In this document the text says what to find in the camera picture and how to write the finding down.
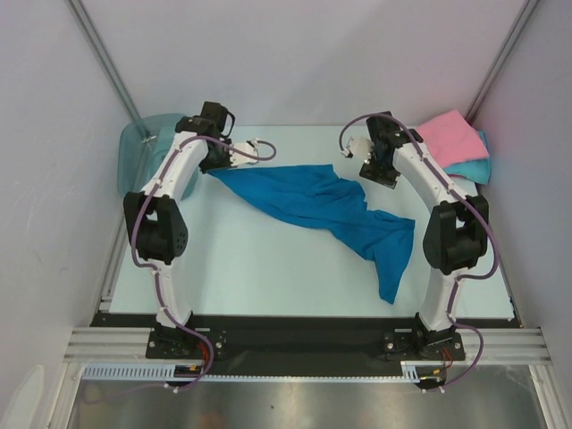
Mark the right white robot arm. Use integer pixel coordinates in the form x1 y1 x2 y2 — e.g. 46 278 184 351
360 112 489 360

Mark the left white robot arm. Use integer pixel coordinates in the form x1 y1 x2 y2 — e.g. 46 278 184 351
123 101 235 359

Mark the pink folded t shirt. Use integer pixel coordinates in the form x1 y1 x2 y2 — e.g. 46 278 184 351
416 110 489 169

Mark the teal transparent plastic bin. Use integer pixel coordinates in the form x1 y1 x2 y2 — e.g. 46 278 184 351
117 114 184 198

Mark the light blue folded t shirt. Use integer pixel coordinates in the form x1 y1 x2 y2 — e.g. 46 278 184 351
444 156 492 185

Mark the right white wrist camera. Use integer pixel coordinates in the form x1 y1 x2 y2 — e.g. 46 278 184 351
343 137 374 162

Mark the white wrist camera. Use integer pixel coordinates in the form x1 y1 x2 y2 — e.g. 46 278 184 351
223 140 260 168
343 137 374 162

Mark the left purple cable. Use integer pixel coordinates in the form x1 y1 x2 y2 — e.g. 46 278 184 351
129 136 278 397

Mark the purple cable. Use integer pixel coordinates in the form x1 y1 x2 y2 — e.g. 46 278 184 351
338 111 500 394
129 136 278 397

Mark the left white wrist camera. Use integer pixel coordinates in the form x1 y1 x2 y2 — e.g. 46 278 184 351
223 140 260 168

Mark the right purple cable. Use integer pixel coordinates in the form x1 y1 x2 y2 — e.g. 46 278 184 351
338 111 500 394

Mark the left aluminium corner post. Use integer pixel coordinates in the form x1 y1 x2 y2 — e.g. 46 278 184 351
64 0 141 122

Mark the aluminium corner post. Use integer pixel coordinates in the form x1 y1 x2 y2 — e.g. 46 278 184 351
64 0 141 122
465 0 543 124

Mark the right aluminium corner post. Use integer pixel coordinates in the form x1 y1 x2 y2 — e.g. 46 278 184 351
465 0 543 124

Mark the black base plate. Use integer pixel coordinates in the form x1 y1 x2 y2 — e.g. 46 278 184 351
90 312 520 377

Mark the white slotted cable duct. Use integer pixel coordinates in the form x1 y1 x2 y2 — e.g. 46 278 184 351
82 363 443 383

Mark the aluminium front rail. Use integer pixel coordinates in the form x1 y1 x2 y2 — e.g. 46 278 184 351
63 327 551 366

